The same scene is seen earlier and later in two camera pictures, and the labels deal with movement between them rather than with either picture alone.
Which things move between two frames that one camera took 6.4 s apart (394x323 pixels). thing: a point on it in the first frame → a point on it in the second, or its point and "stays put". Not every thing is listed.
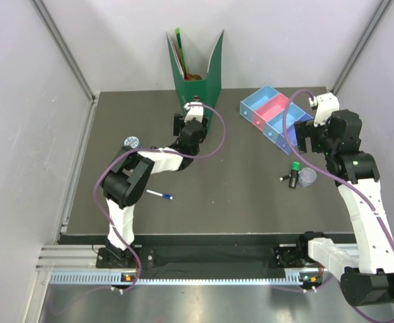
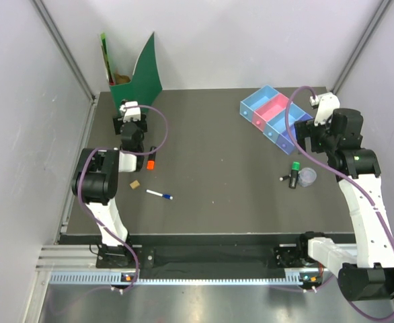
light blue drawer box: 249,104 stays put
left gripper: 179,122 → 143,124
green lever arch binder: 208,89 → 145,85
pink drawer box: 263,113 stays put
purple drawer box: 291,136 stays put
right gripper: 306,129 stays put
